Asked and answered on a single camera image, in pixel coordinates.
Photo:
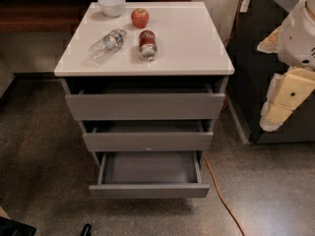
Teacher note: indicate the dark grey bin cabinet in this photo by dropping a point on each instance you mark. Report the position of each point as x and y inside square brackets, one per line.
[247, 87]

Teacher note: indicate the clear plastic water bottle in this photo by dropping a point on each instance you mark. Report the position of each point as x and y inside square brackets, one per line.
[106, 46]

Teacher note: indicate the dark wooden bench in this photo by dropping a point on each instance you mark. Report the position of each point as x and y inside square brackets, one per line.
[42, 15]

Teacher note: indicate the red apple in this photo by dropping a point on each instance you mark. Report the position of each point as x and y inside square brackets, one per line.
[140, 18]

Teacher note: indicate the grey drawer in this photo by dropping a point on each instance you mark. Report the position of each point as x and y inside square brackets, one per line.
[155, 135]
[150, 175]
[131, 104]

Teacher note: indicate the small black object on floor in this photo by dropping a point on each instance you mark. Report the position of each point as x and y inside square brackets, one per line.
[86, 231]

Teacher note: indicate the grey top drawer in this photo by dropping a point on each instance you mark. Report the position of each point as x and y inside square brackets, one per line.
[131, 104]

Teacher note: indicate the white bowl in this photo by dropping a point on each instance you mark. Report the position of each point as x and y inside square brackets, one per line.
[112, 8]

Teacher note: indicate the grey middle drawer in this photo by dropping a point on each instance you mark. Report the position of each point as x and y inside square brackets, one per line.
[155, 135]

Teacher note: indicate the black object bottom left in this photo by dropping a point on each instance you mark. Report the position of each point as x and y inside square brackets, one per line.
[10, 227]

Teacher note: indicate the white cabinet with grey frame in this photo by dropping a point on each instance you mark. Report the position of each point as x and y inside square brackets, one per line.
[190, 55]

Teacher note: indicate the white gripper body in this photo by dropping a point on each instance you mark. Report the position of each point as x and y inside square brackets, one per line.
[297, 39]

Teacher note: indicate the white tag on cable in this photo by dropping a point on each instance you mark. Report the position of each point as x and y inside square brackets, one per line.
[244, 6]

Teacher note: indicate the grey bottom drawer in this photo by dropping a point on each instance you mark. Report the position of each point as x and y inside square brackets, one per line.
[150, 175]

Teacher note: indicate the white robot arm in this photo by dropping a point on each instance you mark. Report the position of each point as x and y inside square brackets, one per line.
[294, 42]

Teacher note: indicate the red soda can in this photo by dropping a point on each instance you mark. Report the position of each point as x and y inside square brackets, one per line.
[148, 50]

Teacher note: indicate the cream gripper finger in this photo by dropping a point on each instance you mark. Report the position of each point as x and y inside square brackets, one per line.
[271, 43]
[285, 93]

